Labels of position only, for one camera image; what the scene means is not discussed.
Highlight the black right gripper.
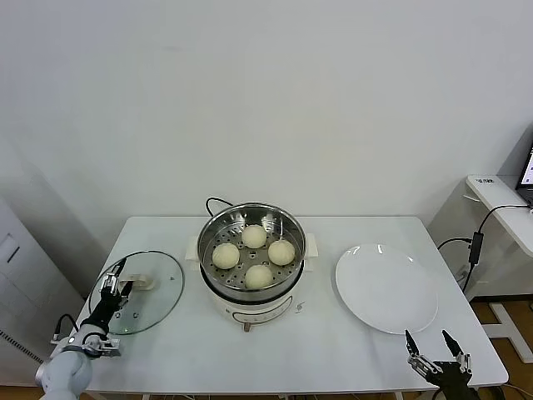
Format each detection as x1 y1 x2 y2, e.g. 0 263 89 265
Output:
404 328 476 400

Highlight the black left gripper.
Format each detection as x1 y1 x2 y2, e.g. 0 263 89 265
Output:
81 257 137 334

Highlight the glass lid with white handle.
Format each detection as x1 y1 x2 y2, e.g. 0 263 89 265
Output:
87 249 185 337

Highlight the white steamed baozi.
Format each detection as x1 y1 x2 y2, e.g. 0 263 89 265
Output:
212 243 241 271
242 224 267 249
267 240 297 267
244 264 274 290

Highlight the stainless steel steamer basket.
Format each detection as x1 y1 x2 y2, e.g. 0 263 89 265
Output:
197 202 307 303

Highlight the white round plate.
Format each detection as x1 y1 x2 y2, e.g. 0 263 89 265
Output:
335 243 440 335

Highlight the cream electric cooker pot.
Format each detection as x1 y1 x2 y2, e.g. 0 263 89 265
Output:
185 232 321 333

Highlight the white side desk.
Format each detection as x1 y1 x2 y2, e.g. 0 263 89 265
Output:
465 173 533 363

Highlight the open laptop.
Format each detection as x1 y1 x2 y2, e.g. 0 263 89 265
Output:
515 141 533 206

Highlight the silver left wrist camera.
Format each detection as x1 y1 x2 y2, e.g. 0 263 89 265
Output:
85 337 122 358

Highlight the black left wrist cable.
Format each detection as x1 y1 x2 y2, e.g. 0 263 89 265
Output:
52 313 80 341

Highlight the black adapter cable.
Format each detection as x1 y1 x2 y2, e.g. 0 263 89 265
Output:
436 202 533 295

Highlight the black cooker power cord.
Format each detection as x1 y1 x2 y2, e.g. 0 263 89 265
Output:
205 196 234 218

